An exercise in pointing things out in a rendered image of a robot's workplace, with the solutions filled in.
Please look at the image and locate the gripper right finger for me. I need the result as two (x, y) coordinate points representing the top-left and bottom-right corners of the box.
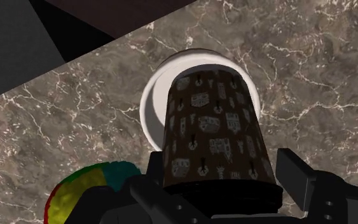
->
(274, 148), (358, 224)

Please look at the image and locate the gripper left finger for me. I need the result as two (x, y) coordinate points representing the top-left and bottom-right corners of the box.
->
(64, 151), (212, 224)

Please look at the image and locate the dark patterned cup with lid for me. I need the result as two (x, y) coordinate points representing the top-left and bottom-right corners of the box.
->
(162, 69), (284, 218)

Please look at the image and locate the multicoloured ball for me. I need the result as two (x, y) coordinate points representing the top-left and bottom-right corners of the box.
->
(43, 160), (142, 224)

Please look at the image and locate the white bowl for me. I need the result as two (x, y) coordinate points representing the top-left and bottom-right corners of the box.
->
(139, 48), (261, 153)

